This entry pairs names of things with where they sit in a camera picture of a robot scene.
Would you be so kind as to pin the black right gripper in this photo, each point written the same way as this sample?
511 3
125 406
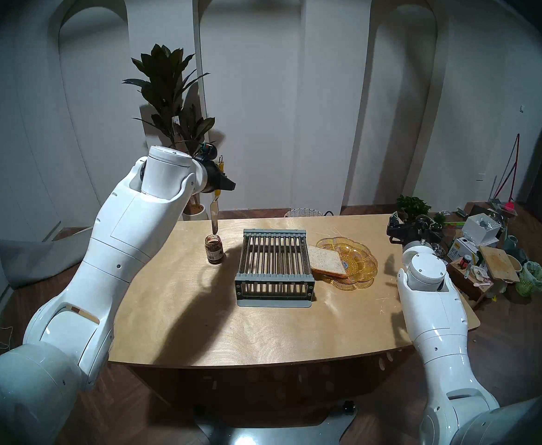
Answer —
410 233

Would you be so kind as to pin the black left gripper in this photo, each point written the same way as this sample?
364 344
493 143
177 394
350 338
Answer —
213 177

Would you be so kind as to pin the amber glass plate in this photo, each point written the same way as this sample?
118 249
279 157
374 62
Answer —
359 263

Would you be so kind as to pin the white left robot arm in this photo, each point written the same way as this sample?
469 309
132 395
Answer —
113 263

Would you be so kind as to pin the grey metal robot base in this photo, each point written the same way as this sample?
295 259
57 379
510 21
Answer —
275 432

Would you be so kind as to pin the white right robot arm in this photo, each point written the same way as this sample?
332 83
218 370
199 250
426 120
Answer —
431 309

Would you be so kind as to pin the glass jam jar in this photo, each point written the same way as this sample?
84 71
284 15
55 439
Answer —
214 251

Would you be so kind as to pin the slice of white bread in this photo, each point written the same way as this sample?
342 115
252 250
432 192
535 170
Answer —
326 262

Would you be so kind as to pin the small bushy potted plant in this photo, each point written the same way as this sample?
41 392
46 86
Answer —
412 203

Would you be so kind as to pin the tiny potted plant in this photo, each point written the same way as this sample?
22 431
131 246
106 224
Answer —
439 218

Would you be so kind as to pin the white carton with yellow print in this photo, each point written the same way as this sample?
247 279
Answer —
458 250

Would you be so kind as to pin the white wicker basket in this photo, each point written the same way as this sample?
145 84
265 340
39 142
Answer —
303 212

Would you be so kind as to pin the white open box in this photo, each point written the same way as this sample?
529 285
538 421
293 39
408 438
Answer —
479 231

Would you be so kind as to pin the grey dish rack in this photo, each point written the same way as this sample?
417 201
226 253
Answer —
275 263

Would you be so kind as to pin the low brown cardboard box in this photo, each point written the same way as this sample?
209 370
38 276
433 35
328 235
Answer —
463 284

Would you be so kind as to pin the white floral cloth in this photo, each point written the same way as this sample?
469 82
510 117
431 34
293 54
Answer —
479 275

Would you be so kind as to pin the wooden cutting board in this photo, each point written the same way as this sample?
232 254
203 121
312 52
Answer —
498 263

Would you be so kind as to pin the teal ceramic vase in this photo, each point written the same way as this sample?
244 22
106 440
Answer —
512 243

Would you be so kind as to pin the tall potted leafy plant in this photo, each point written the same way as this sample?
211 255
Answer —
164 78

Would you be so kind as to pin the beige round bowl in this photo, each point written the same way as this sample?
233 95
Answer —
516 262

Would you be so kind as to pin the green mesh bag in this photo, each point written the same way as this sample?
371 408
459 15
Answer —
533 277

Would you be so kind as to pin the grey rolled mat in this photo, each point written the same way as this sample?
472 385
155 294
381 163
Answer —
34 258

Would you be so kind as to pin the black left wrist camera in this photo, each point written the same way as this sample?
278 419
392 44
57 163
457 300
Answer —
207 150

